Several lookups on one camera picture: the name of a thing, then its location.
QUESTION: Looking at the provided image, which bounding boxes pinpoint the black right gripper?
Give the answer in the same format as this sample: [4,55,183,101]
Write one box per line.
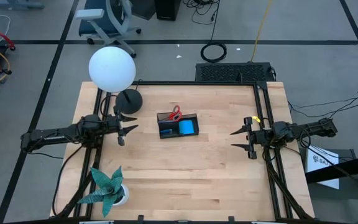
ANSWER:
[229,116,275,161]

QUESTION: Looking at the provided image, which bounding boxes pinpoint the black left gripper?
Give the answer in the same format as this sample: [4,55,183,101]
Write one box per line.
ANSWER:
[111,106,139,147]

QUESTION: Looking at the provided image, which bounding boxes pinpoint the red-handled scissors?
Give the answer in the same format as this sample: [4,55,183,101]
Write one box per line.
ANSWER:
[161,105,183,123]

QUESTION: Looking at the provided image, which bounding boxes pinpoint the light blue sticky note pad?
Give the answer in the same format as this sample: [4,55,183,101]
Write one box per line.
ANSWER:
[178,119,195,136]

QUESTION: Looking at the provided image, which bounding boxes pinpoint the black mesh desk organizer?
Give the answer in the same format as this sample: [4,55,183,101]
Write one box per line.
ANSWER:
[156,112,200,140]

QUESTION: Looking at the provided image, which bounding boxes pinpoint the grey and blue office chair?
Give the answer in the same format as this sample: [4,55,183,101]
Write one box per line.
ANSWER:
[75,0,142,58]

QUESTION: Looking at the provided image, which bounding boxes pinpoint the white globe table lamp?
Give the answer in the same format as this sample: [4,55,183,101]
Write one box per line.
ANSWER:
[88,46,144,115]

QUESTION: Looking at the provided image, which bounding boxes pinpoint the black perforated computer case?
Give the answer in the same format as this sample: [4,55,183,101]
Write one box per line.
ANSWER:
[195,62,277,83]

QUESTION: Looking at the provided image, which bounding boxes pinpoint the snake plant in white pot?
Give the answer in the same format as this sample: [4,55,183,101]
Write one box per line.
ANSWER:
[78,166,131,218]

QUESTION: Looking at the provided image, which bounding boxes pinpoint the white paper sign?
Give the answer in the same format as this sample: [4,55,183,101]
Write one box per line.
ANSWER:
[305,144,340,190]

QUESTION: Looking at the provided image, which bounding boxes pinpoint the black metal beam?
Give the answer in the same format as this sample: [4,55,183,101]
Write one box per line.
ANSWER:
[305,151,358,188]

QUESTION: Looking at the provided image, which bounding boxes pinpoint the grey side table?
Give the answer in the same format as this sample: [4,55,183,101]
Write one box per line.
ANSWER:
[299,147,358,200]

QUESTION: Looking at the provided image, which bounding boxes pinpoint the black computer tower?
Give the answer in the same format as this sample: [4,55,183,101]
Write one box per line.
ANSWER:
[154,0,182,22]

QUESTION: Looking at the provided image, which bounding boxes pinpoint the grey metal base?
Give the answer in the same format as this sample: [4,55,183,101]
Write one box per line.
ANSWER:
[0,0,45,9]

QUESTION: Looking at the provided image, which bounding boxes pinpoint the black metal table frame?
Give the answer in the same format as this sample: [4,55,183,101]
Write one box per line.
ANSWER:
[50,80,316,224]

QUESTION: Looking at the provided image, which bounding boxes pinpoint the black coiled cable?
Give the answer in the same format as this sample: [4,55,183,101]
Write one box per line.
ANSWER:
[200,42,228,63]

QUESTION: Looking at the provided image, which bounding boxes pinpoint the yellow hanging cable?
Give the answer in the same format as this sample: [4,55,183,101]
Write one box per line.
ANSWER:
[249,0,274,63]

